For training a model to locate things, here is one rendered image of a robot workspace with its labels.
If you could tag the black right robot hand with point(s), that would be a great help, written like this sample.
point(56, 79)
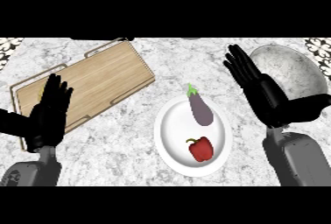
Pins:
point(263, 93)

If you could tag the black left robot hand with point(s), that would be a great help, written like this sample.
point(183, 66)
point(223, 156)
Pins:
point(48, 116)

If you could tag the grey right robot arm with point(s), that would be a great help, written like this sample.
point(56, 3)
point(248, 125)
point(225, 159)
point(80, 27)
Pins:
point(297, 159)

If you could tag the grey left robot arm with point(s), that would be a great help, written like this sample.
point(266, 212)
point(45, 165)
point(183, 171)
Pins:
point(34, 170)

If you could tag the grey speckled bowl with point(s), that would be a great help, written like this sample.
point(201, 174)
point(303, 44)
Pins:
point(293, 70)

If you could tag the white plate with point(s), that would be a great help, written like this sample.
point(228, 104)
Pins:
point(176, 131)

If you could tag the red bell pepper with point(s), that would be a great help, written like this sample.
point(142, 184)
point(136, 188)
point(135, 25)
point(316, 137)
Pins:
point(201, 149)

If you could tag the wooden cutting board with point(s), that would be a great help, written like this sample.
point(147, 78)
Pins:
point(84, 83)

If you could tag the purple eggplant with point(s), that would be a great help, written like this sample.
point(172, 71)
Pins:
point(200, 108)

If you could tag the patterned black white tile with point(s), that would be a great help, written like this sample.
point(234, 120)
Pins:
point(321, 54)
point(8, 51)

